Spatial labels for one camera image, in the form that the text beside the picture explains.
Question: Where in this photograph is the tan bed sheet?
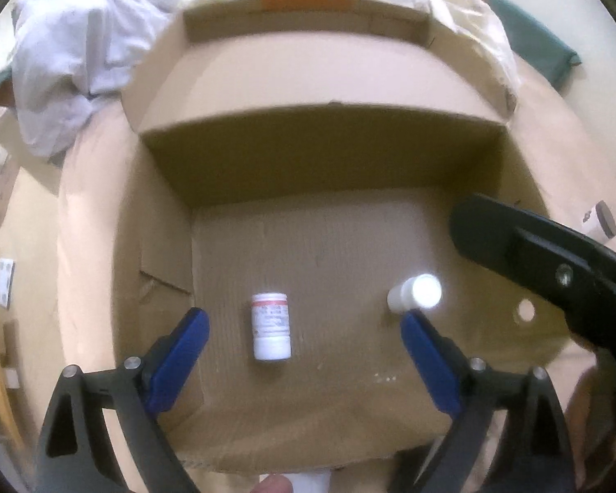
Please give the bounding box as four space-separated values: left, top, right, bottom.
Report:
59 61 616 474

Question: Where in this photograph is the white bathroom scale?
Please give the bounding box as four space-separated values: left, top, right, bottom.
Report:
0 258 15 309

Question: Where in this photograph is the green pillow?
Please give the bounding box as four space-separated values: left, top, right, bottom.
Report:
484 0 581 90

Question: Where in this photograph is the brown cardboard box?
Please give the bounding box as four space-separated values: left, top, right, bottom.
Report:
112 0 565 473

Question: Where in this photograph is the white jar brown lid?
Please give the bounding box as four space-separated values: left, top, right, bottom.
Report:
582 200 616 244

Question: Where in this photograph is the small white bottle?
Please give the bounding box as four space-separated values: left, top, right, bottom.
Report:
387 273 443 315

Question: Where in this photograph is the lavender white duvet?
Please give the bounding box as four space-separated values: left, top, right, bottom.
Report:
11 0 181 159

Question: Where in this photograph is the white red-label pill bottle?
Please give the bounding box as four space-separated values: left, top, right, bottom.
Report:
251 293 291 362

